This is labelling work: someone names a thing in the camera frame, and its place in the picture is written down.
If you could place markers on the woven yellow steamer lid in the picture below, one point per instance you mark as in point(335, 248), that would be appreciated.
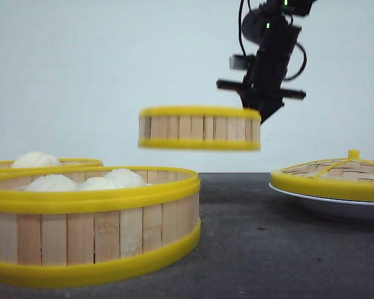
point(350, 178)

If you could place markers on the large white bun rear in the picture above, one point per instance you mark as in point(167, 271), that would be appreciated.
point(36, 159)

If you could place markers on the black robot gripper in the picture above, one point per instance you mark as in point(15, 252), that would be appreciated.
point(261, 87)

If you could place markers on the white steamed bun right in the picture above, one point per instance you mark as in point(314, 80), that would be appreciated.
point(125, 178)

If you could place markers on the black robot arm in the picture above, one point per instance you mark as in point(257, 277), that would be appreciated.
point(253, 24)

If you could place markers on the white ceramic plate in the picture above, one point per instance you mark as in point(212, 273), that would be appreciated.
point(336, 209)

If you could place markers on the white steamed bun middle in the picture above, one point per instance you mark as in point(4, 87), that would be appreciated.
point(98, 183)

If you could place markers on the bamboo steamer basket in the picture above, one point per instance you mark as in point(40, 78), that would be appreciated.
point(200, 128)
point(78, 238)

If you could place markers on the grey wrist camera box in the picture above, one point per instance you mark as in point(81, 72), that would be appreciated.
point(241, 62)

